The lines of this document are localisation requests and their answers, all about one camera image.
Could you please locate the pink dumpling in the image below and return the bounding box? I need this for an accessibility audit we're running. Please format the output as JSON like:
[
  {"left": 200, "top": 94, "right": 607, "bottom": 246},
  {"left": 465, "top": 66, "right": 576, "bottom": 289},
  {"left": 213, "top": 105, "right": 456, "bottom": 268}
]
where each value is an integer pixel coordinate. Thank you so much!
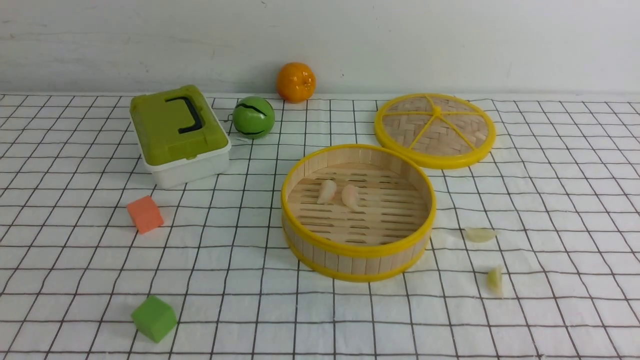
[
  {"left": 317, "top": 178, "right": 338, "bottom": 205},
  {"left": 341, "top": 184, "right": 361, "bottom": 212}
]

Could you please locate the bamboo steamer lid yellow rim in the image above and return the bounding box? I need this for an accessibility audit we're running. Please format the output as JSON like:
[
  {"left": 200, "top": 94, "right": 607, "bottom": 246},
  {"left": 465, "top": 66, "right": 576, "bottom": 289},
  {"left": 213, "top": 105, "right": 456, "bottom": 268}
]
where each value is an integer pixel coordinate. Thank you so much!
[{"left": 374, "top": 93, "right": 498, "bottom": 170}]

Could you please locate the orange fruit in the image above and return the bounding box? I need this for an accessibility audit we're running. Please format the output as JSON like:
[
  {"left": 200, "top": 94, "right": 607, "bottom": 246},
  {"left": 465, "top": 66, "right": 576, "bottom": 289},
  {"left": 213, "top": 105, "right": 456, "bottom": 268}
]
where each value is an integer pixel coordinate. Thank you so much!
[{"left": 276, "top": 62, "right": 317, "bottom": 104}]

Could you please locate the bamboo steamer tray yellow rim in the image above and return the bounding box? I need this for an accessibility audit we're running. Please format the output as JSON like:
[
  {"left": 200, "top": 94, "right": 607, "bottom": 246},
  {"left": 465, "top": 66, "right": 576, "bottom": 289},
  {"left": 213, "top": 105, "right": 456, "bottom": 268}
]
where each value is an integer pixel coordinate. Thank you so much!
[{"left": 281, "top": 144, "right": 437, "bottom": 282}]

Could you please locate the pale green dumpling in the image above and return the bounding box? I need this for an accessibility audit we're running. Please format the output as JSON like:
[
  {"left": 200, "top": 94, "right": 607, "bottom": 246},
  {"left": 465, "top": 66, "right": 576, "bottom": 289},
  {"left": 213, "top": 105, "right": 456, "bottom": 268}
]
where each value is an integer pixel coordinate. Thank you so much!
[
  {"left": 486, "top": 265, "right": 504, "bottom": 298},
  {"left": 463, "top": 227, "right": 498, "bottom": 244}
]

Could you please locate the green striped ball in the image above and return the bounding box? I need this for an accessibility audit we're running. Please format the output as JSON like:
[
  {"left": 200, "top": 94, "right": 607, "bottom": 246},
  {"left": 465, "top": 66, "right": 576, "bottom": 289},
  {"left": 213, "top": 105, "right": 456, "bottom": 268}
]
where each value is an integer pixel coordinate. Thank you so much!
[{"left": 231, "top": 96, "right": 275, "bottom": 139}]

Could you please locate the green foam cube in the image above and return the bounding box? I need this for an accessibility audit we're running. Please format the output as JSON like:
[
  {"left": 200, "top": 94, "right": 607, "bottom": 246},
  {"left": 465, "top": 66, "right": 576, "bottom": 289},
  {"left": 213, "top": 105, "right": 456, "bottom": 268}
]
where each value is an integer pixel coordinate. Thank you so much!
[{"left": 130, "top": 295, "right": 178, "bottom": 344}]

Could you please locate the orange foam cube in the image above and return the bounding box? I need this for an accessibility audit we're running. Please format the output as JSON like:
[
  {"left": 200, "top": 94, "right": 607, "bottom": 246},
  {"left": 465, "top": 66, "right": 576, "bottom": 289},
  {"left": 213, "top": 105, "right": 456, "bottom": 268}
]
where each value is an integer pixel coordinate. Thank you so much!
[{"left": 126, "top": 195, "right": 164, "bottom": 234}]

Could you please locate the green lid white storage box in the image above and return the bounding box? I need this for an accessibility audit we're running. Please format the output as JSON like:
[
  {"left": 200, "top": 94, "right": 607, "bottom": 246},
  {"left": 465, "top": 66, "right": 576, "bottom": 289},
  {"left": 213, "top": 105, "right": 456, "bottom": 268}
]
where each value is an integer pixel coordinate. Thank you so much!
[{"left": 129, "top": 84, "right": 232, "bottom": 189}]

